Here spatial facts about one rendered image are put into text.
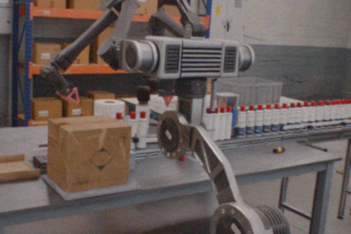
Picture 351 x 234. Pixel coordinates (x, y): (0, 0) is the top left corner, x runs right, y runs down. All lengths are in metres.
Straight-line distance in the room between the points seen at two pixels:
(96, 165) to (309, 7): 8.41
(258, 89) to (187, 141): 2.96
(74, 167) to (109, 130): 0.21
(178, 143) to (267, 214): 0.46
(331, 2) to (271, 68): 2.10
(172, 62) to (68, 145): 0.56
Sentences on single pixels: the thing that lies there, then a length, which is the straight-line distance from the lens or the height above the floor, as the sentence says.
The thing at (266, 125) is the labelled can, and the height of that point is 0.95.
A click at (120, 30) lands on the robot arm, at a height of 1.54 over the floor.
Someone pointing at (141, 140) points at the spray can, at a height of 0.93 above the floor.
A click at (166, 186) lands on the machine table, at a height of 0.83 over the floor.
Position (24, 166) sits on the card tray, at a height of 0.83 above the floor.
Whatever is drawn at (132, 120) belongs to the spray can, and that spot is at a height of 1.04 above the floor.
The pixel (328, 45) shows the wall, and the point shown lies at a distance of 10.72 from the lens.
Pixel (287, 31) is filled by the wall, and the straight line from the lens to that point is 9.73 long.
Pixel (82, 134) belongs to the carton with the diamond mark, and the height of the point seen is 1.10.
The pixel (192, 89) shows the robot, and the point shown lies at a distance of 1.92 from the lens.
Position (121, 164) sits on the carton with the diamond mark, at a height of 0.95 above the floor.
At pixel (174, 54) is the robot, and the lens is 1.84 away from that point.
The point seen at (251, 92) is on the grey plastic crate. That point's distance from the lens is 4.72.
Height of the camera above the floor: 1.61
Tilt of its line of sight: 10 degrees down
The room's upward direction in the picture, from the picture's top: 4 degrees clockwise
